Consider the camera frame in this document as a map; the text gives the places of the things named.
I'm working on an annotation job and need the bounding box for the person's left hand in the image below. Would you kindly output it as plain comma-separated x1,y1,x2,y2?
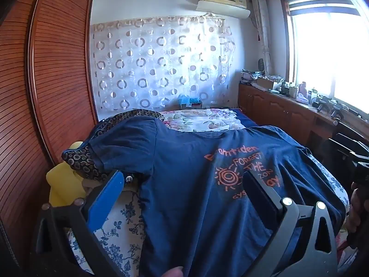
159,266,185,277

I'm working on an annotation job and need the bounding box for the pink bag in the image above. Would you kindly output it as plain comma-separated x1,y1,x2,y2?
297,82,310,103

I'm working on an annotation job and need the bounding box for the heap of colourful packets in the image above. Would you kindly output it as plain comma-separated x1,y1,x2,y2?
241,69,284,83

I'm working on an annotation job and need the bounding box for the sheer circle-patterned wall cloth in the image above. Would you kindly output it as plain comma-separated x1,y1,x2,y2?
91,16,235,113

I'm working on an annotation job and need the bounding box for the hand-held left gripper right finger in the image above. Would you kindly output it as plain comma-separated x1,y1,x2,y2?
242,171,338,277

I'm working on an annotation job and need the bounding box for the wooden slatted wardrobe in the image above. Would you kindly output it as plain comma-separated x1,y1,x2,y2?
0,0,100,266

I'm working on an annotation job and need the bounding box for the cardboard box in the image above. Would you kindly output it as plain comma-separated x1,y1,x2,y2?
256,76,279,90

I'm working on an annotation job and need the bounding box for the blue floral bed sheet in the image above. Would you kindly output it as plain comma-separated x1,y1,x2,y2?
66,147,351,277

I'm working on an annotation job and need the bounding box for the blue box on nightstand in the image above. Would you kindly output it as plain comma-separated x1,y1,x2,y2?
176,94,202,108

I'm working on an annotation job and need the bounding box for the pink floral quilt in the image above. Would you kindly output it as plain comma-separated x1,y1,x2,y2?
158,108,245,133

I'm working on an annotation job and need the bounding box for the navy blanket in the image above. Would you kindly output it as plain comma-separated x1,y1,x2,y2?
229,108,261,129

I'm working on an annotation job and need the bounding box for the dark circle-patterned pillow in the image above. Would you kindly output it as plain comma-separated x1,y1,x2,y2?
62,109,166,181

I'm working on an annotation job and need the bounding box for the yellow plush toy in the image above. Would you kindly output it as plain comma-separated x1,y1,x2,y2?
46,141,87,208

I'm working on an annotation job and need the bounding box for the pale window curtain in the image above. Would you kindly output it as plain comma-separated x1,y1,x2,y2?
251,0,273,75

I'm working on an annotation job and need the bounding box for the navy printed T-shirt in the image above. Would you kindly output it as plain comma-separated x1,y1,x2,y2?
88,118,346,277

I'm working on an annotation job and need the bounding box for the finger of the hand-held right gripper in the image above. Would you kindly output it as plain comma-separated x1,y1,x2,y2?
324,137,358,162

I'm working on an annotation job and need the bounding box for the wooden framed window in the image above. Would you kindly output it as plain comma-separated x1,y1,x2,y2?
280,0,369,116

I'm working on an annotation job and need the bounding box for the long wooden cabinet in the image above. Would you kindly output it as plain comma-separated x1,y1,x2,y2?
238,82,369,151

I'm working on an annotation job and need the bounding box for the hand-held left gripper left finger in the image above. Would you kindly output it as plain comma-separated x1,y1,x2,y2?
30,170,126,277

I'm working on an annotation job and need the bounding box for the person's right hand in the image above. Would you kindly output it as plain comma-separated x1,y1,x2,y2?
346,180,369,237

